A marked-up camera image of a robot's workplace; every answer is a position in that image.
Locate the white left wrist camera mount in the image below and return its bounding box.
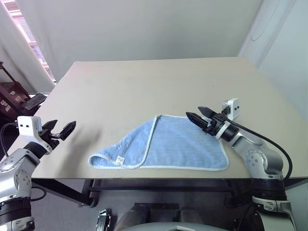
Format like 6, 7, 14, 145
17, 116, 53, 155

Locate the thin black hanging cable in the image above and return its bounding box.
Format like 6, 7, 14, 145
237, 203, 254, 223

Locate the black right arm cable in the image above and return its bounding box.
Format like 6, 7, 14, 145
222, 108, 294, 180

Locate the dark brown furniture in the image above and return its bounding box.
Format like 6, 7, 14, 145
0, 61, 46, 122

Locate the black metal table frame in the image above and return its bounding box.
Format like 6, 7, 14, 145
31, 177, 308, 209

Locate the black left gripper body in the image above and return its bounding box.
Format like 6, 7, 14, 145
39, 128, 64, 151

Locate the light blue towel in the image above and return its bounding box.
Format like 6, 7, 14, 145
88, 114, 230, 172

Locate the window blind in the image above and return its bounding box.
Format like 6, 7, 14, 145
4, 0, 55, 81

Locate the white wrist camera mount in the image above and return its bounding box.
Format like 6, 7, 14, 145
17, 116, 53, 155
215, 98, 240, 140

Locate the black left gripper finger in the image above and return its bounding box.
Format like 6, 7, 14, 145
42, 119, 59, 132
60, 120, 77, 141

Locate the black flat plate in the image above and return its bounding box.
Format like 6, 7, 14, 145
134, 203, 180, 223

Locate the chrome caster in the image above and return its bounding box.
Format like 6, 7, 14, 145
97, 208, 112, 231

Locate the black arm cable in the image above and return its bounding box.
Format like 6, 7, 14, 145
0, 122, 47, 202
222, 108, 294, 180

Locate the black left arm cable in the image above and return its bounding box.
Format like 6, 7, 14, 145
0, 122, 47, 202

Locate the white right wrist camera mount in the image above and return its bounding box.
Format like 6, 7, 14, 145
215, 98, 240, 140

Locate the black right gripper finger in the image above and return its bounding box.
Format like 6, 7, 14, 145
185, 111, 210, 131
197, 106, 216, 119

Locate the black phone on stand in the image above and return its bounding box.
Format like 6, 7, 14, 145
20, 93, 47, 112

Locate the white curtain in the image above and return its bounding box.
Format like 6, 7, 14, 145
0, 0, 57, 95

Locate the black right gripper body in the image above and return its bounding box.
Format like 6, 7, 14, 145
202, 112, 227, 138

